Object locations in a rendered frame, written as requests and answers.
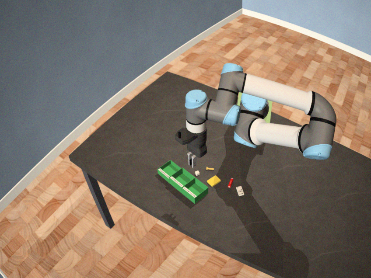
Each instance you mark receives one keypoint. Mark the green rack of bins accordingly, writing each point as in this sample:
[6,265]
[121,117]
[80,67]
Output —
[183,181]

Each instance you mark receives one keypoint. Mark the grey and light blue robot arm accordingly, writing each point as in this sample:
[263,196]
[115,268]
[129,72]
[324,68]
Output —
[314,140]

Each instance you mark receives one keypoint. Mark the yellow rectangular pad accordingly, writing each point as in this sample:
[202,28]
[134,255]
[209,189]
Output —
[213,181]

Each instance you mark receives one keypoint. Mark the white domino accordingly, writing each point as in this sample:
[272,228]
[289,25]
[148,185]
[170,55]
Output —
[240,191]

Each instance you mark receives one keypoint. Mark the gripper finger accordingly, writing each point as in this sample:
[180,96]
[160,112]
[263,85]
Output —
[190,157]
[194,161]

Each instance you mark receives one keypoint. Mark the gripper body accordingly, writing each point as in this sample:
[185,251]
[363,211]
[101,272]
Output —
[195,138]

